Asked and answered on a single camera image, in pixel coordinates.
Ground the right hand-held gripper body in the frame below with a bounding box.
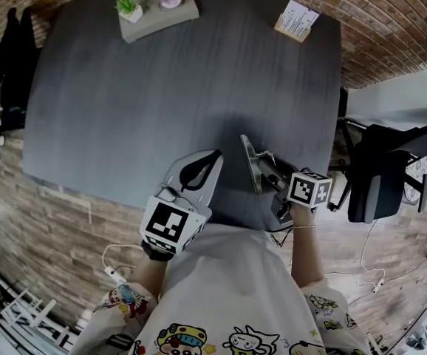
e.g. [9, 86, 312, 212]
[257, 153, 333, 226]

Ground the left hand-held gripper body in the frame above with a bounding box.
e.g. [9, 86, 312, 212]
[139, 149, 225, 255]

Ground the person's left forearm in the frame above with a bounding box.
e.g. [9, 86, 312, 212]
[132, 251, 170, 302]

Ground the person's right forearm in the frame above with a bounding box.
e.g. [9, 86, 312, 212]
[290, 203, 326, 290]

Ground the black wrist band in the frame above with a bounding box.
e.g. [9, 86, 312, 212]
[140, 239, 175, 263]

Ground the black office chair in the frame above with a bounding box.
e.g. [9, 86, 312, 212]
[327, 123, 427, 224]

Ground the white cartoon print shirt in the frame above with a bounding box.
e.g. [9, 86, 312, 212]
[69, 222, 372, 355]

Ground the white desk with black legs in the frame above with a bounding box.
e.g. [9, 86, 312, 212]
[337, 64, 427, 169]

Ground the grey rectangular tray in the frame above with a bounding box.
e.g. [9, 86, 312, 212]
[118, 0, 200, 44]

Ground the green plant in white pot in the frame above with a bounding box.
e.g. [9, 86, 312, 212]
[114, 0, 144, 24]

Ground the black hanging coat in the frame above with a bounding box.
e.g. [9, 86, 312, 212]
[0, 7, 41, 132]

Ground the white power strip with cable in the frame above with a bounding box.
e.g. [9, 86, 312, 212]
[101, 243, 145, 285]

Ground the white floor cable with plug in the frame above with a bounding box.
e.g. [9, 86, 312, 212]
[324, 218, 427, 306]

